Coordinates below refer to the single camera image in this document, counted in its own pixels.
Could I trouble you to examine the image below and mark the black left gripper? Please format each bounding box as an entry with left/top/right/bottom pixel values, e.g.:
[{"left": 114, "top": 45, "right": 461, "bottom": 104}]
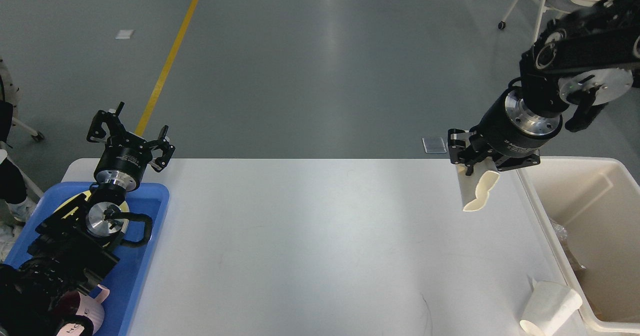
[{"left": 86, "top": 102, "right": 176, "bottom": 191}]

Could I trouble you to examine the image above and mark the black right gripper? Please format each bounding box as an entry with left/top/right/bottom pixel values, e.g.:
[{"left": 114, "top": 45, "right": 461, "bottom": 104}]
[{"left": 447, "top": 90, "right": 563, "bottom": 176}]

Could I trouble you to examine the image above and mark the white paper cup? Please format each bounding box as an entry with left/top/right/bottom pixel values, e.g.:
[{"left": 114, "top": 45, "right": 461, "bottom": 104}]
[
  {"left": 519, "top": 279, "right": 583, "bottom": 335},
  {"left": 455, "top": 149, "right": 499, "bottom": 211}
]

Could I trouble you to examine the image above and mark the pink ribbed mug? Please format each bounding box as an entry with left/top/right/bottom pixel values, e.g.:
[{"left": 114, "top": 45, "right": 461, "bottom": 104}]
[{"left": 53, "top": 285, "right": 110, "bottom": 335}]

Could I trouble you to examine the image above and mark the aluminium foil sheet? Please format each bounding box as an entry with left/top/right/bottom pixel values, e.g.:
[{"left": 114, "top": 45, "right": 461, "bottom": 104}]
[{"left": 549, "top": 219, "right": 586, "bottom": 272}]

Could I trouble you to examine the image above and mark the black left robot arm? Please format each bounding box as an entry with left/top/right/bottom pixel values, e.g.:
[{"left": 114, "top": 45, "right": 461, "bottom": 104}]
[{"left": 1, "top": 103, "right": 175, "bottom": 335}]

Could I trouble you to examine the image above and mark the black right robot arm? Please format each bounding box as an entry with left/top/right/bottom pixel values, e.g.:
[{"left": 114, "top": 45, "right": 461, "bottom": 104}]
[{"left": 446, "top": 0, "right": 640, "bottom": 176}]

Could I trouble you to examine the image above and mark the left clear floor plate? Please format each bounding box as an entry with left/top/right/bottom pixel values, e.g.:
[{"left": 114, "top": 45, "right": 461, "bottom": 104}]
[{"left": 422, "top": 137, "right": 447, "bottom": 154}]

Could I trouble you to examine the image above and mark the beige plastic bin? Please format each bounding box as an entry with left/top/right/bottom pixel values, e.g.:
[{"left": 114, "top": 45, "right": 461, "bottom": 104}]
[{"left": 517, "top": 156, "right": 640, "bottom": 335}]

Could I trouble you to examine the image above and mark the person in black clothes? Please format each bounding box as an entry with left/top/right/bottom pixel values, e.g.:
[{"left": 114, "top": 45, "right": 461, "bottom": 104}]
[{"left": 0, "top": 59, "right": 37, "bottom": 226}]

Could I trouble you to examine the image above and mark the blue plastic tray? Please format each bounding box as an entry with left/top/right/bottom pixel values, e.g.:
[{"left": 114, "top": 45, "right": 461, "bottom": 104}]
[{"left": 5, "top": 182, "right": 170, "bottom": 335}]

